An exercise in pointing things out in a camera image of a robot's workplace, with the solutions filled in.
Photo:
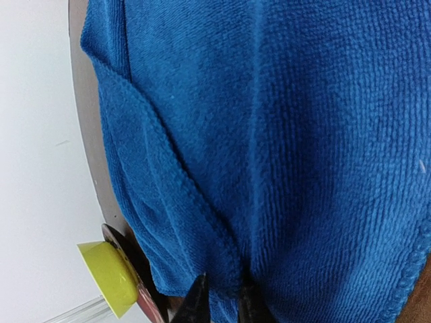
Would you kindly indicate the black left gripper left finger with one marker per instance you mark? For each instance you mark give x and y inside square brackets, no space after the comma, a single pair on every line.
[195,306]

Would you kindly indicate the red floral ceramic bowl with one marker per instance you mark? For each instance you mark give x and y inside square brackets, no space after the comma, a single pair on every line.
[153,304]

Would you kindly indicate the left aluminium frame post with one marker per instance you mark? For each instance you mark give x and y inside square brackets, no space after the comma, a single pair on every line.
[95,310]

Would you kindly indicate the blue microfiber towel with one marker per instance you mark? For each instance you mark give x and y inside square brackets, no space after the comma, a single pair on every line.
[287,142]

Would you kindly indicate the lime green plastic bowl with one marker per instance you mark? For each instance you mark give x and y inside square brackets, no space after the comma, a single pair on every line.
[113,276]

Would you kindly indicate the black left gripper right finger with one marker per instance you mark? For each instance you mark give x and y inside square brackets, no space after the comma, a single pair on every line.
[251,304]

